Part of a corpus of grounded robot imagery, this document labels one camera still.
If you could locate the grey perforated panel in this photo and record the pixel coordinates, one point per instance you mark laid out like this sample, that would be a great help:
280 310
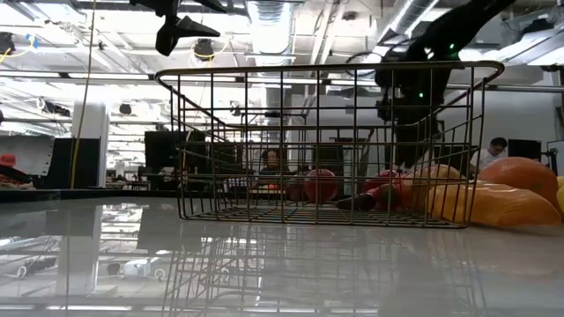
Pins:
26 154

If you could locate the orange fruit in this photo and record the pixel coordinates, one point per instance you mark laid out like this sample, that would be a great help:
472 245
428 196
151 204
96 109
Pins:
520 176

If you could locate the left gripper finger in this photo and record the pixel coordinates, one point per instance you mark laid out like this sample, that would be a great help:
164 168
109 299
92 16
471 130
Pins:
213 4
176 31

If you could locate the yellow lemon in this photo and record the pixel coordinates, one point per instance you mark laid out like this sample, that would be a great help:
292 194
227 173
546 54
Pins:
561 193

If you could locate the black ceiling-hung device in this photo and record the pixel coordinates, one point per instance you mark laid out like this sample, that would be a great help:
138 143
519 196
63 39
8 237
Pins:
203 48

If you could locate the red hat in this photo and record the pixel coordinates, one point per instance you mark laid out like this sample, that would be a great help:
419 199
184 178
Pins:
8 159

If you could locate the small black monitor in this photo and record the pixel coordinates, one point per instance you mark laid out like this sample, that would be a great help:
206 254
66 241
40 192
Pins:
524 152

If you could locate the large black monitor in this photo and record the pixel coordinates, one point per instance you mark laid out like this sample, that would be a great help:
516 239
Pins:
163 149

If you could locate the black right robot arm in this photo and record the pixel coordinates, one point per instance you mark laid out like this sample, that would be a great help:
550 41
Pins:
467 22

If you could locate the yellow-orange round fruit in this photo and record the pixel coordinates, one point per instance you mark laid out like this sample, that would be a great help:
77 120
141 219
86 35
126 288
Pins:
440 180

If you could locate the corrugated silver air duct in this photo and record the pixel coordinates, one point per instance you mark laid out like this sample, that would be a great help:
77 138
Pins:
269 26

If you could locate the yellow-orange bell pepper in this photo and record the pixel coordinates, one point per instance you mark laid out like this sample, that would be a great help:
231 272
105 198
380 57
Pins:
498 207

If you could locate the white pillar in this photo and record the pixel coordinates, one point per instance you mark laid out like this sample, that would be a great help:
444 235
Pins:
90 127

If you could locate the black partition panel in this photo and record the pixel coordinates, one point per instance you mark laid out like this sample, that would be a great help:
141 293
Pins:
75 163
458 156

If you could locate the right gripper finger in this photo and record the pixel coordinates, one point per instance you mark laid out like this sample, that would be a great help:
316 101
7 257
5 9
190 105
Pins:
404 145
429 136

